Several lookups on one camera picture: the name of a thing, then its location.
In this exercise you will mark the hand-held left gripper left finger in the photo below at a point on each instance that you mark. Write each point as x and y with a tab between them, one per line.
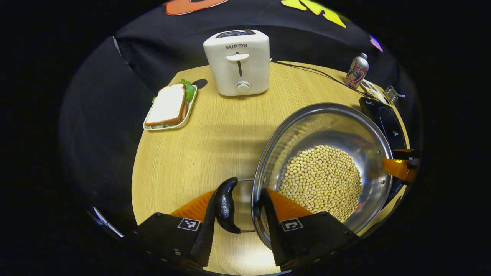
207	226

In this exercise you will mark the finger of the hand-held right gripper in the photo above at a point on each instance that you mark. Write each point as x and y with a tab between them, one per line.
397	168
406	154

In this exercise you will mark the white divided spice tray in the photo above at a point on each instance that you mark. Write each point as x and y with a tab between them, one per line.
374	90

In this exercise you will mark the white rectangular plate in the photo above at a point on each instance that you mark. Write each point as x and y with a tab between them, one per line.
190	113

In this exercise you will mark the black induction cooktop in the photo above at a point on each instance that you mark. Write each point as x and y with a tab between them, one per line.
387	122

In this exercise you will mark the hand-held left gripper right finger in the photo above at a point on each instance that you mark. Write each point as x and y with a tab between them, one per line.
274	230

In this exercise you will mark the stainless steel pot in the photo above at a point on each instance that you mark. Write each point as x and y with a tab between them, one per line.
345	126

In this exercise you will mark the sandwich with lettuce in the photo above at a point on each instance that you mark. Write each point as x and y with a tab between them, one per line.
168	103

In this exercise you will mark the pile of soybeans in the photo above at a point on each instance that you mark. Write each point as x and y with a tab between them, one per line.
322	180

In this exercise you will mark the white toaster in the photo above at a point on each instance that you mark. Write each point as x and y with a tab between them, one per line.
238	73

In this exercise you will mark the silver spray bottle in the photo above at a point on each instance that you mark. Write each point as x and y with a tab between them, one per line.
356	73

